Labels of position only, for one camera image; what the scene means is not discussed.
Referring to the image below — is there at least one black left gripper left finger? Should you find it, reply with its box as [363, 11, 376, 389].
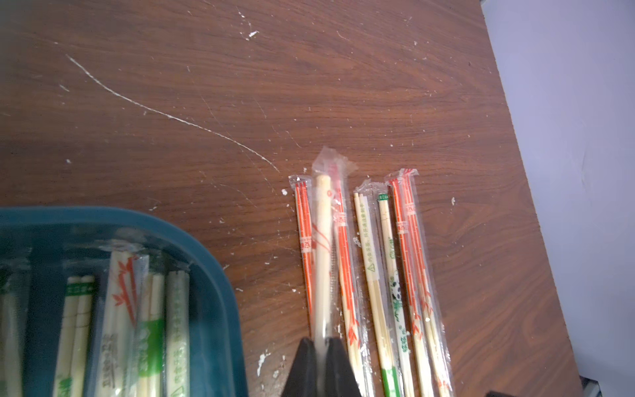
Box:
[280, 337, 318, 397]

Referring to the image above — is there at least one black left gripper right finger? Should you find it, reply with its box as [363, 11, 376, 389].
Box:
[324, 337, 361, 397]

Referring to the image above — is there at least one teal plastic storage box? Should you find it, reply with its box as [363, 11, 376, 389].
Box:
[1, 207, 248, 396]

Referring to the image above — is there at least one wrapped chopsticks pile in box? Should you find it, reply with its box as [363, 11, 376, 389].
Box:
[1, 243, 191, 396]

